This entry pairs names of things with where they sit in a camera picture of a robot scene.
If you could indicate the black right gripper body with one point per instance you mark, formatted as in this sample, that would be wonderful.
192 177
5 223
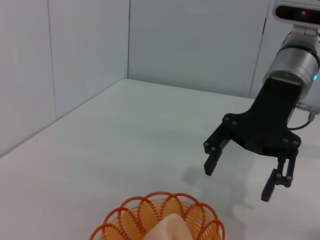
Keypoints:
270 125

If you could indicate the silver right wrist connector plug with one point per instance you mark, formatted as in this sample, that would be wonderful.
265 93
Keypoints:
306 107

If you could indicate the round pale bread bun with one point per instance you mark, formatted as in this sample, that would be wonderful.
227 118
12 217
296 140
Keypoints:
170 227

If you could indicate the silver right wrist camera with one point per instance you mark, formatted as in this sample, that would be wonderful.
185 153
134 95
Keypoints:
295 12

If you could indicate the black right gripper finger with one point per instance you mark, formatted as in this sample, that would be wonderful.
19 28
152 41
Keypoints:
272 182
215 152

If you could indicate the white camera mounting bracket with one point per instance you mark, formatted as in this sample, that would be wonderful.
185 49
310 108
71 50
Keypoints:
303 30

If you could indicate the silver right arm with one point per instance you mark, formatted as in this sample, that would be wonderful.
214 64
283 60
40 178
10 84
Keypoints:
292 62

